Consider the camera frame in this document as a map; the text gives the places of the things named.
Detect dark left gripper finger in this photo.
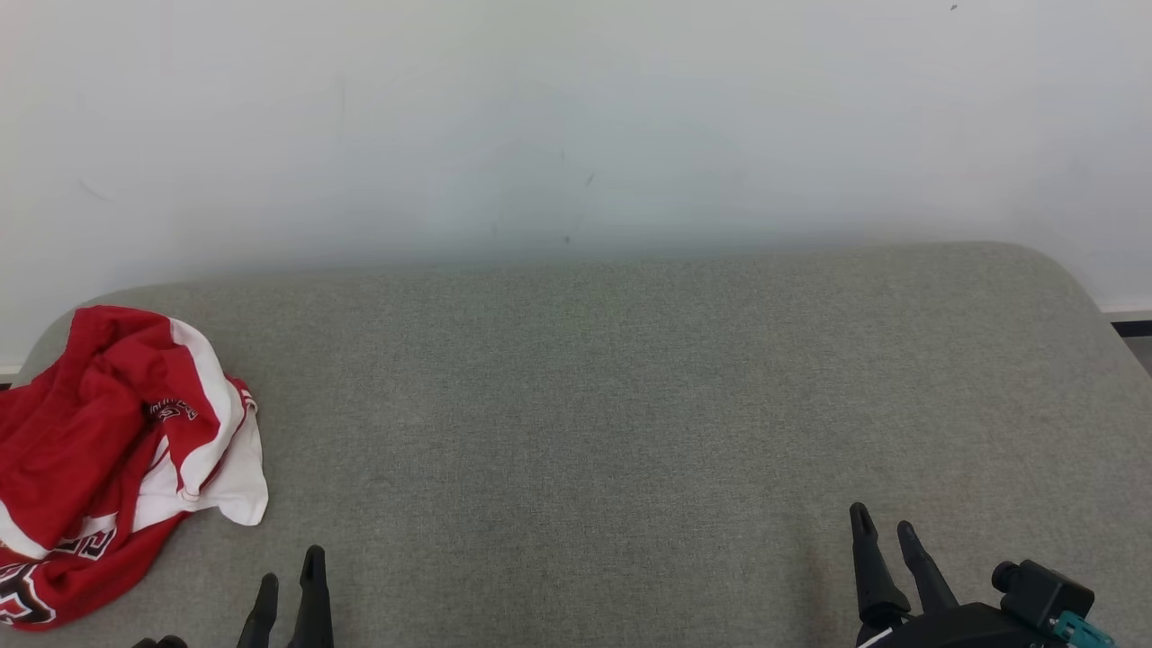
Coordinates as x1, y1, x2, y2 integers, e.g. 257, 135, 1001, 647
287, 544, 335, 648
236, 573, 280, 648

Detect teal right camera connector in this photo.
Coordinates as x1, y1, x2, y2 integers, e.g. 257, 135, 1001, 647
1051, 610, 1118, 648

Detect red jersey with white sleeves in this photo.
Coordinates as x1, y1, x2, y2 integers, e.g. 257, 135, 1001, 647
0, 387, 270, 632

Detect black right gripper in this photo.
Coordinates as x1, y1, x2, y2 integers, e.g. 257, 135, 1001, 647
849, 501, 1072, 648

